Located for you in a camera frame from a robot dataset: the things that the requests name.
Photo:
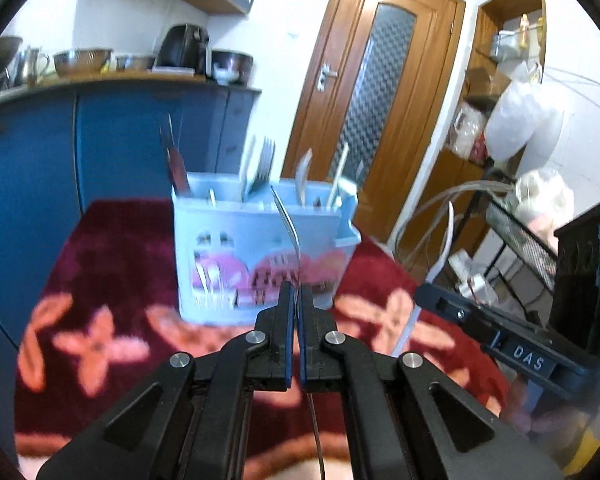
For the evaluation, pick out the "wooden door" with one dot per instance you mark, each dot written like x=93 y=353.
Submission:
x=330 y=110

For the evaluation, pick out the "large metal fork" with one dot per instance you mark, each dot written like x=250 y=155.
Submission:
x=265 y=160

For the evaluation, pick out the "dark red utensil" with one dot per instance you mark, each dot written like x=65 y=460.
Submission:
x=179 y=175

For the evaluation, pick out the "black air fryer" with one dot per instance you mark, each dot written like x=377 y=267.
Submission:
x=182 y=50

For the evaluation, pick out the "light blue utensil box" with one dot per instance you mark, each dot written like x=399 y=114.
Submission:
x=230 y=230

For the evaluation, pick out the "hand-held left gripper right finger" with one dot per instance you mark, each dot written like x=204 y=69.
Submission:
x=310 y=345

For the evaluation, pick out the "clear plastic bag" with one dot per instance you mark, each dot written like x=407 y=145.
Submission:
x=467 y=132

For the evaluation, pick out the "white plastic spoon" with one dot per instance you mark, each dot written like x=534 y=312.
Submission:
x=304 y=175

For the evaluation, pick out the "wooden wall shelf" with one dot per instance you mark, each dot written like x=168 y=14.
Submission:
x=487 y=15

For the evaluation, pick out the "large metal bowl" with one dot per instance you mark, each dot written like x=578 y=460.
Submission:
x=82 y=62

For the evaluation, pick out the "white plastic bag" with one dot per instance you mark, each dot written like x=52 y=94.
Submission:
x=522 y=115

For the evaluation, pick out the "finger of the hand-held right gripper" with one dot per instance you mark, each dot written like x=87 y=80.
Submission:
x=450 y=310

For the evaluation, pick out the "small white bowl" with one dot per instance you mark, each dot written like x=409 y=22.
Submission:
x=226 y=79

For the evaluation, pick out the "metal kettle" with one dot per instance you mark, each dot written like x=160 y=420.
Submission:
x=30 y=65

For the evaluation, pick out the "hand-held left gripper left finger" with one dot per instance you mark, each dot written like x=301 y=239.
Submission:
x=280 y=340

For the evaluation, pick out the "blue kitchen cabinet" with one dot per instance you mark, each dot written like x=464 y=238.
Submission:
x=120 y=135

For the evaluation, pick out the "medium metal fork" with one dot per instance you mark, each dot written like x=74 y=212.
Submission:
x=292 y=232

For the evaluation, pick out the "small metal bowl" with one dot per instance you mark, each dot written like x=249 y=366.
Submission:
x=135 y=62

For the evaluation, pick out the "person's right forearm yellow sleeve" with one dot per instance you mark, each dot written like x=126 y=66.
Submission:
x=587 y=455

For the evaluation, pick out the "cardboard box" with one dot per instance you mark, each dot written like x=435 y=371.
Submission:
x=485 y=82

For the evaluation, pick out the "white plastic utensil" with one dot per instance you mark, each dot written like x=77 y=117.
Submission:
x=442 y=255

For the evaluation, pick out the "red flower blanket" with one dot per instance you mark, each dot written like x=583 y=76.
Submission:
x=120 y=260

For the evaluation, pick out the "white and pink bag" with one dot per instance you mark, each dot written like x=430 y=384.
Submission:
x=545 y=200

